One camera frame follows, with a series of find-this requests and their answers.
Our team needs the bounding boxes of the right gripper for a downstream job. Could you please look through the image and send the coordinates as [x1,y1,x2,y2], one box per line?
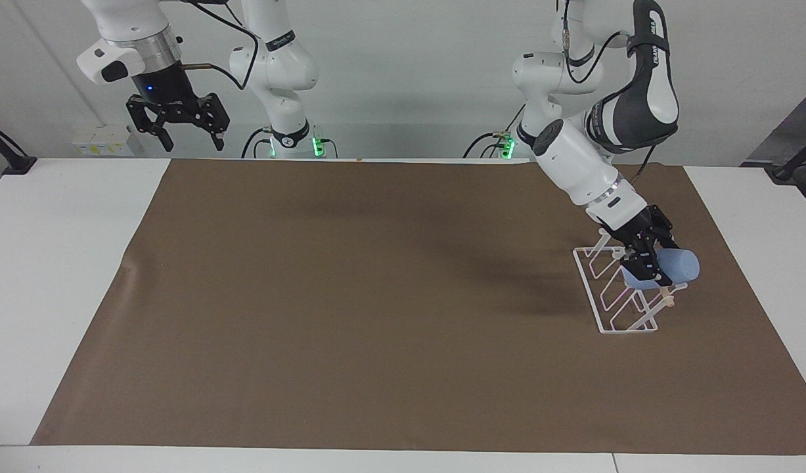
[126,61,231,153]

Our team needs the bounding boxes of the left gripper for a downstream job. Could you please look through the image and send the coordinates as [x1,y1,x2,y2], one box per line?
[602,205,677,290]

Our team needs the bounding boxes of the light blue cup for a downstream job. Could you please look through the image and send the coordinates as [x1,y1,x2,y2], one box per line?
[622,248,701,292]

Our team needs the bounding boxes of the black stand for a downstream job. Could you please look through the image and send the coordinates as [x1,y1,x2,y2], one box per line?
[769,130,806,183]
[0,117,37,175]

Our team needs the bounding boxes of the white wire cup holder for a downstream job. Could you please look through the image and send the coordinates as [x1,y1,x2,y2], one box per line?
[571,229,690,335]

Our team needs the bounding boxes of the black cable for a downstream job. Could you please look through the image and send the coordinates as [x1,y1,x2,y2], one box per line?
[240,127,273,159]
[560,0,635,85]
[177,0,260,91]
[462,104,528,159]

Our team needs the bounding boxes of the white wall socket box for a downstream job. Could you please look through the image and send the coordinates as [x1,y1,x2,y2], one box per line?
[72,124,134,158]

